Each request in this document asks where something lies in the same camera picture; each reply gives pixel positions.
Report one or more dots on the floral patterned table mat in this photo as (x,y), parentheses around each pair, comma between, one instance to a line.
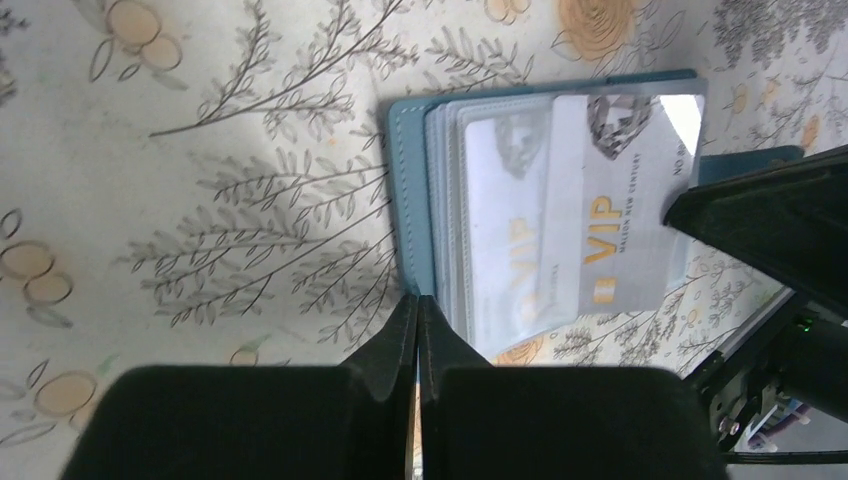
(203,182)

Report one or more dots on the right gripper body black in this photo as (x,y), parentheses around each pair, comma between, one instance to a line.
(788,357)

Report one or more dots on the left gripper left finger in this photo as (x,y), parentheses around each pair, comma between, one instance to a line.
(353,420)

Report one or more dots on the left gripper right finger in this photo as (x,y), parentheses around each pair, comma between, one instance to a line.
(481,421)

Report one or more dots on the silver VIP card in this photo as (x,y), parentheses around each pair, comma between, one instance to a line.
(615,163)

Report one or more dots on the blue card holder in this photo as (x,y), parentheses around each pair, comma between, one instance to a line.
(468,183)

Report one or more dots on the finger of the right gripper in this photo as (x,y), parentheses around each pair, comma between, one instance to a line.
(779,210)

